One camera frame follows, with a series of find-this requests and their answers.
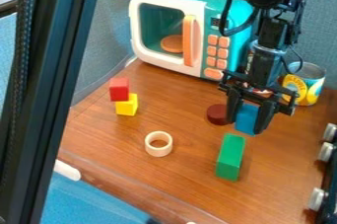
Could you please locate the dark metal frame post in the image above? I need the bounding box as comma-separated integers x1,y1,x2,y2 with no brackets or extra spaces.
0,0,103,224

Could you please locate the dark red round block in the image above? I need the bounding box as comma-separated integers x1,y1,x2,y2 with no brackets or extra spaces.
205,103,231,126

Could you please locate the toy microwave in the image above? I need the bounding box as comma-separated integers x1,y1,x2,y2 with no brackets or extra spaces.
127,0,256,82

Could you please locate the yellow and blue can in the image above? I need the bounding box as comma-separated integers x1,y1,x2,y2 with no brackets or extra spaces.
277,61,328,107

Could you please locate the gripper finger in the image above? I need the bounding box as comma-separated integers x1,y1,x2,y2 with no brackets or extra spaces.
224,88,245,125
252,100,280,135

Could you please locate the red cube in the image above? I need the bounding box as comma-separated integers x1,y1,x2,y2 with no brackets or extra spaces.
107,76,132,103

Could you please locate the toy stove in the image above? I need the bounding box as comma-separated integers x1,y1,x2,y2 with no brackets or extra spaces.
306,121,337,224

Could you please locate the blue cube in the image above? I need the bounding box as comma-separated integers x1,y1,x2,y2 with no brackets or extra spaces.
234,103,262,136

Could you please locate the green rectangular block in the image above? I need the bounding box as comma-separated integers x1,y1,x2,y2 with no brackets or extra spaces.
214,132,248,183

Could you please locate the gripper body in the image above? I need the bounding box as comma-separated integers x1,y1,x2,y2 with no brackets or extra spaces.
217,69,301,117

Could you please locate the cream ring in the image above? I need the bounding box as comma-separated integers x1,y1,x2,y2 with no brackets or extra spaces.
143,130,174,158

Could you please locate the yellow cube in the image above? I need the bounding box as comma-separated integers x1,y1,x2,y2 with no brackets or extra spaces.
114,92,140,117

